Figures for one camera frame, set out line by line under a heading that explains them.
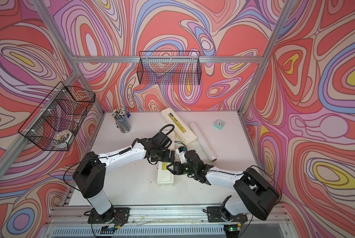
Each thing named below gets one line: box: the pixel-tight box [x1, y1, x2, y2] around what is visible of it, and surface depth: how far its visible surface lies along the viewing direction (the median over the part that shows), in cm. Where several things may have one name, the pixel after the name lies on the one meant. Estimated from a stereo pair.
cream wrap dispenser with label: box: [156, 161, 175, 187], surface depth 80 cm
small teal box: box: [213, 119, 226, 130], surface depth 112 cm
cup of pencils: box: [112, 107, 132, 133], surface depth 98 cm
